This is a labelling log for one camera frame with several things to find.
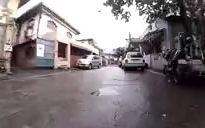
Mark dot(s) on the silver car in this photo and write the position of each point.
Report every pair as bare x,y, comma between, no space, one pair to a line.
89,61

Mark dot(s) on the white car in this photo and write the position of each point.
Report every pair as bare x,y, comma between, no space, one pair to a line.
134,61

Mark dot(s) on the wet grey asphalt road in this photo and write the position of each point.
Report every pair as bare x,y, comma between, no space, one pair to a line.
100,100

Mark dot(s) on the pink two-storey building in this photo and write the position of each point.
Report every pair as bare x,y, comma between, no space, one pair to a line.
48,40

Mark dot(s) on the grey house with awning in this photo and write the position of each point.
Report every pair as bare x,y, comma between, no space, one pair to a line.
160,40

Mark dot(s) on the wet grey sidewalk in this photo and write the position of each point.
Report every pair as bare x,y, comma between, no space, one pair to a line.
26,73

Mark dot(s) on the parked motorcycle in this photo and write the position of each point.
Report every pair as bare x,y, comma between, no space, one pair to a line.
181,61

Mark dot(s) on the large overhanging tree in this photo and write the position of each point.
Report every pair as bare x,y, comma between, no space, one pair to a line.
176,13

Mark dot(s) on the pale concrete wall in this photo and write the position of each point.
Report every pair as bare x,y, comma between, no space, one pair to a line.
0,36

